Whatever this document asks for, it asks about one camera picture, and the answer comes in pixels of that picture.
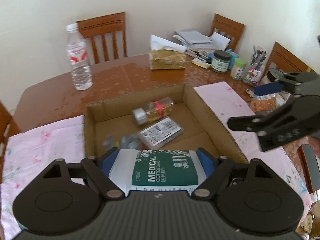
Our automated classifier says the grey toy figure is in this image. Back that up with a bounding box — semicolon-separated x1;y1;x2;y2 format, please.
103;134;143;152

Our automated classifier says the clear plastic water bottle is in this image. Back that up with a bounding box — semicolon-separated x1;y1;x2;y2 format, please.
66;23;93;91

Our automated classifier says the black phone on table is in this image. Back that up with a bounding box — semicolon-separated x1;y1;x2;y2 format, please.
297;145;319;193

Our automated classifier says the medical cotton swab box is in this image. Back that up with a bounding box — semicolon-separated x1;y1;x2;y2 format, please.
103;150;207;195

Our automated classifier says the white jar dark lid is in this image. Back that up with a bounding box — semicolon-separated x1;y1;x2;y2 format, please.
211;50;231;73

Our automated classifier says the pink floral tablecloth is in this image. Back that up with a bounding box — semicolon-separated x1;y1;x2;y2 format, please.
1;82;312;239

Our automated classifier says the small jar green lid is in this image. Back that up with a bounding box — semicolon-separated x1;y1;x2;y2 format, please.
230;58;246;80

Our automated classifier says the gold tissue pack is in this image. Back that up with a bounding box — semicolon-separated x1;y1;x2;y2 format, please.
149;35;187;70

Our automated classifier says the wooden chair left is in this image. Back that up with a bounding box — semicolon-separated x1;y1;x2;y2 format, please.
0;102;21;156

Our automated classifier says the yellow flat packet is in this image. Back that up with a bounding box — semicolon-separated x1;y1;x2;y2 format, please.
191;59;211;69

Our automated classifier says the brown cardboard box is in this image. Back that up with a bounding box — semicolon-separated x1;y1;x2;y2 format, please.
84;85;248;163

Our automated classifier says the wooden chair behind bottle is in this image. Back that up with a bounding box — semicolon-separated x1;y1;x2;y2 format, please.
76;11;127;64

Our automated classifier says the clear pen holder cup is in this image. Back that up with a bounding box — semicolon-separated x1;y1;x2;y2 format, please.
242;45;267;87

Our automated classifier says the large jar black lid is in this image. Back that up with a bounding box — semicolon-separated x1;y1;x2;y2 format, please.
249;68;291;114

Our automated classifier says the wooden chair near right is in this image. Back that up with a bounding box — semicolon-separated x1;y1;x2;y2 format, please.
263;42;314;76

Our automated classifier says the clear plastic case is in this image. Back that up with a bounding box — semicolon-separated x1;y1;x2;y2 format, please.
138;117;184;150

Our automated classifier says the teal small box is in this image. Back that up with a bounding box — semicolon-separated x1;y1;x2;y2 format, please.
225;49;239;70

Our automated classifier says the stack of papers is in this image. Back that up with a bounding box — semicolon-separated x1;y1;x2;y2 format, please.
173;30;215;50

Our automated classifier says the glass jar silver lid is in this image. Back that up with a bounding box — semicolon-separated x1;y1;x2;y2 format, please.
132;97;174;126

